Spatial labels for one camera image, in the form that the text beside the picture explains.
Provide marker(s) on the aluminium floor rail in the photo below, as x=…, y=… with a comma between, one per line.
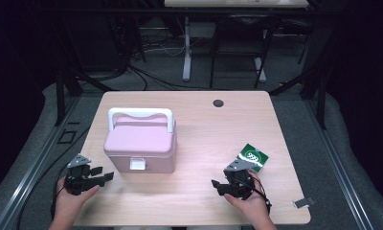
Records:
x=342, y=179
x=30, y=179

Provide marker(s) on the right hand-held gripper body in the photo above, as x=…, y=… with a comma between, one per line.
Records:
x=240, y=182

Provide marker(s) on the person's left hand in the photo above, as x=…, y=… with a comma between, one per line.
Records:
x=70, y=204

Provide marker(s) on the green packet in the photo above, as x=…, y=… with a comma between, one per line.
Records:
x=255, y=155

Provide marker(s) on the black chair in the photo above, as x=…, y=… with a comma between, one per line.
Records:
x=243, y=35

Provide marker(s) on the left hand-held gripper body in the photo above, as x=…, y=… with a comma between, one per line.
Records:
x=79, y=179

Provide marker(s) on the white desk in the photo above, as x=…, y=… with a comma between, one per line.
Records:
x=187, y=48

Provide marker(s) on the person's right hand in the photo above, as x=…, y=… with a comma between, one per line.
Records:
x=252, y=207

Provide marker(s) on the black metal stand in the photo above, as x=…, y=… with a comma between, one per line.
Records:
x=60, y=92
x=322, y=89

